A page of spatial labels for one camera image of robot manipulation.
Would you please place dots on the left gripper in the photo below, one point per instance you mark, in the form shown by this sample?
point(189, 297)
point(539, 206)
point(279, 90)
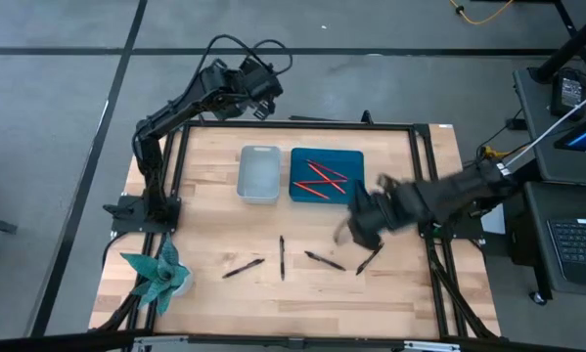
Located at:
point(260, 80)

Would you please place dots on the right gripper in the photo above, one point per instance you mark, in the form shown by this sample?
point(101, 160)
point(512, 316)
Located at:
point(375, 215)

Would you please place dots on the black retractable pen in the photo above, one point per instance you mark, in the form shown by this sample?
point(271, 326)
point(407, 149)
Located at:
point(282, 259)
point(368, 260)
point(243, 268)
point(325, 261)

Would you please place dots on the orange pencil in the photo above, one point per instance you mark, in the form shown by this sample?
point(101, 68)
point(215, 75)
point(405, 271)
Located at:
point(339, 188)
point(312, 191)

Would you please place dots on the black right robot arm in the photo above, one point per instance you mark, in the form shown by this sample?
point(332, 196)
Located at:
point(459, 190)

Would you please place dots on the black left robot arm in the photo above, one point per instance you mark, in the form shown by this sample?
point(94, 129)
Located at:
point(150, 146)

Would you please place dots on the white plastic bin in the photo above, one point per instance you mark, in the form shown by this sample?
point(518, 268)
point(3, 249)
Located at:
point(259, 173)

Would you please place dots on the blue plastic bin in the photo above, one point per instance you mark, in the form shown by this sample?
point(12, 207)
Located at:
point(351, 166)

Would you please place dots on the white plant pot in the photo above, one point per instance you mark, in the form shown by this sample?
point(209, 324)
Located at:
point(187, 284)

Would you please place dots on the black side desk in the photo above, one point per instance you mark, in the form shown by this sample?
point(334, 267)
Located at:
point(542, 156)
point(537, 244)

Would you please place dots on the green spiky plant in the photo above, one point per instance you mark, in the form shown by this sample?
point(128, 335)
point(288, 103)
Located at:
point(158, 276)

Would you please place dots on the laptop keyboard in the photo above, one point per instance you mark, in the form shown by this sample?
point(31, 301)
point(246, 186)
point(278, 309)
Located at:
point(581, 244)

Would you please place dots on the black power brick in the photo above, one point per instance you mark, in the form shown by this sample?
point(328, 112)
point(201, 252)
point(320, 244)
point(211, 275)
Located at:
point(570, 93)

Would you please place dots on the black stand leg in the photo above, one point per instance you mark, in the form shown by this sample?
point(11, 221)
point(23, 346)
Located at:
point(571, 46)

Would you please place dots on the black aluminium table frame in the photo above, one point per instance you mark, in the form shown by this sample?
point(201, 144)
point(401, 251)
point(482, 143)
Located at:
point(297, 124)

